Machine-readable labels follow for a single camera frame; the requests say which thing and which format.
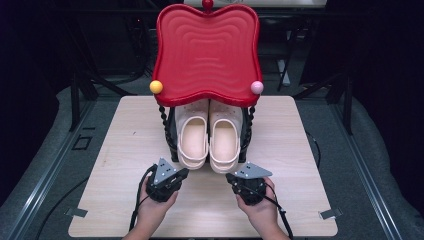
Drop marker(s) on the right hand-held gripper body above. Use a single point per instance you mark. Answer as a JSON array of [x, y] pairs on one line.
[[253, 190]]

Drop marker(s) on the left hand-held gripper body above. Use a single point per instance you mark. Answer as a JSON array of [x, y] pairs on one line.
[[160, 186]]

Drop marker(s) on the cream clog shoe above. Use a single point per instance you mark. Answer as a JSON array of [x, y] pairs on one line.
[[192, 135], [224, 141]]

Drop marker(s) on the red-topped black shoe rack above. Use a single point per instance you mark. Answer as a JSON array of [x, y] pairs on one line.
[[206, 53]]

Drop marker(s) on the person's right hand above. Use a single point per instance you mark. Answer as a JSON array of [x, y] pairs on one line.
[[263, 213]]

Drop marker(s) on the person's left hand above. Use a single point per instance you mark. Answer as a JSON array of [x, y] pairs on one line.
[[153, 211]]

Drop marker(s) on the grey tape strip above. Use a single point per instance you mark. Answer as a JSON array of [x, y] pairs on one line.
[[77, 212], [330, 213]]

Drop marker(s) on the black metal stand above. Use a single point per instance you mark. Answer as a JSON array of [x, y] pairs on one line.
[[75, 100], [348, 106]]

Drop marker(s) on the aluminium floor rail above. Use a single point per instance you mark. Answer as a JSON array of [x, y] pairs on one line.
[[50, 173], [365, 173]]

